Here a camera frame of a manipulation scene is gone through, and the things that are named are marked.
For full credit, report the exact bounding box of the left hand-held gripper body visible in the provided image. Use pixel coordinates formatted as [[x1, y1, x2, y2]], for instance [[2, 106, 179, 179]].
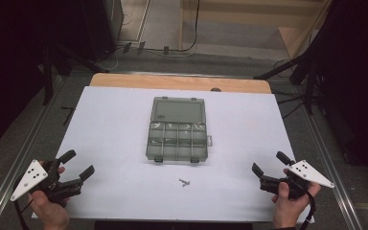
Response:
[[10, 157, 84, 206]]

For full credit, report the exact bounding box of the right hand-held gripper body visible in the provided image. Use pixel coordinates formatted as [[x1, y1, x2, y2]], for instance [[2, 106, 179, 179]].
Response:
[[259, 159, 335, 201]]

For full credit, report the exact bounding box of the clear grey compartment box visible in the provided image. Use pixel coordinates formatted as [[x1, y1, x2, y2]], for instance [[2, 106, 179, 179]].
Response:
[[145, 96, 214, 165]]

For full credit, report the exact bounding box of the person's left hand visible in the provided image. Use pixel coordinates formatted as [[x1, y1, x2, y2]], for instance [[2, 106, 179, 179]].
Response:
[[28, 160, 70, 230]]

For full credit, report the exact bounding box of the person's right hand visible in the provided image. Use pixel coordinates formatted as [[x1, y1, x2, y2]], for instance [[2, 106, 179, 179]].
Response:
[[271, 169, 322, 230]]

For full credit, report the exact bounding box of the white table mat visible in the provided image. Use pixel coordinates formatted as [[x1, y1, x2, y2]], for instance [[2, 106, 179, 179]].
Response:
[[31, 85, 316, 224]]

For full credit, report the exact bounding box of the black tripod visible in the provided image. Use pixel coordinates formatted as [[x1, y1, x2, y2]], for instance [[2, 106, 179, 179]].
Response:
[[253, 47, 322, 115]]

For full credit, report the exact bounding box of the black stand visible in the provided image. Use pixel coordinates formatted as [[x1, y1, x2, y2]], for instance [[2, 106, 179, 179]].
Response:
[[41, 42, 111, 107]]

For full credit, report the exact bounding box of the wooden table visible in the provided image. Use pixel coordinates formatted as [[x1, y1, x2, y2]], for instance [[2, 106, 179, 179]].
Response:
[[88, 72, 273, 95]]

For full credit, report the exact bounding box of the dark cabinet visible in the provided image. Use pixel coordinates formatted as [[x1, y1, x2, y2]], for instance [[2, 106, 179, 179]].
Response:
[[78, 0, 125, 62]]

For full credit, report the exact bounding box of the metal floor rail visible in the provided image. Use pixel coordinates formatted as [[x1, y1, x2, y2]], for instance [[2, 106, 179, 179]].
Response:
[[301, 103, 365, 230], [0, 75, 70, 230]]

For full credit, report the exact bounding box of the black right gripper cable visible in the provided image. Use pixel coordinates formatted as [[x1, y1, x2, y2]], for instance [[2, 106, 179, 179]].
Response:
[[300, 186, 318, 230]]

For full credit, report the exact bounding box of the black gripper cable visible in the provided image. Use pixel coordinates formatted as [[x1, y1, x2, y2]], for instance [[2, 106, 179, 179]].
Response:
[[300, 186, 318, 230], [13, 197, 35, 230]]

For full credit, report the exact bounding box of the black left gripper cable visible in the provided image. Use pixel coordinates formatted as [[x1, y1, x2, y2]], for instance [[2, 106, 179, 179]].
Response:
[[13, 197, 35, 230]]

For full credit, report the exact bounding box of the light wooden frame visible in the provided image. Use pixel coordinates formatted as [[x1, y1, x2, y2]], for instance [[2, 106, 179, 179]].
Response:
[[177, 0, 334, 61]]

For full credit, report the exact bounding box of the black floor cable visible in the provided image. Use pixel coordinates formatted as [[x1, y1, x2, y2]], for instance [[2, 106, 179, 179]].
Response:
[[145, 0, 202, 55]]

